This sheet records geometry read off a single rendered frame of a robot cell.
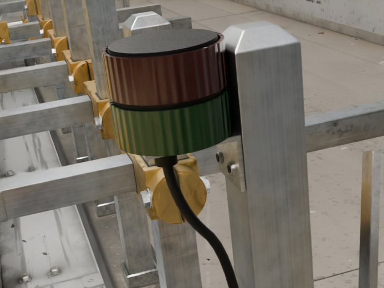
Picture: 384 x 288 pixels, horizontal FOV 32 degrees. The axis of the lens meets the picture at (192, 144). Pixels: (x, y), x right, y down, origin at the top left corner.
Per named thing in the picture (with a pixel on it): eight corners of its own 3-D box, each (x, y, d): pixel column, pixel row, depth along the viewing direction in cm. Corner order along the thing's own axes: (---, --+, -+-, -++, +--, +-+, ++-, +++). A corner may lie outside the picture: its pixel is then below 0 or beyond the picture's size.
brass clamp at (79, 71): (97, 73, 118) (92, 45, 116) (111, 90, 105) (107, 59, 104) (62, 79, 116) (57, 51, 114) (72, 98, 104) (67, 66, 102)
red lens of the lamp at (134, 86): (206, 64, 37) (202, 25, 36) (247, 89, 31) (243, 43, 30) (98, 84, 35) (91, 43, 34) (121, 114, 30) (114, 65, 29)
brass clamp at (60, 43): (78, 49, 140) (73, 25, 138) (87, 61, 128) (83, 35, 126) (48, 54, 139) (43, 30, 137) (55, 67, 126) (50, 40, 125)
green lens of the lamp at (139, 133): (210, 108, 37) (207, 70, 37) (251, 139, 32) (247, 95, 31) (106, 129, 36) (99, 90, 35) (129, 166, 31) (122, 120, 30)
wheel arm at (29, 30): (159, 15, 165) (157, 2, 164) (162, 16, 162) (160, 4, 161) (9, 38, 156) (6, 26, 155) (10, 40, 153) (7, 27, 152)
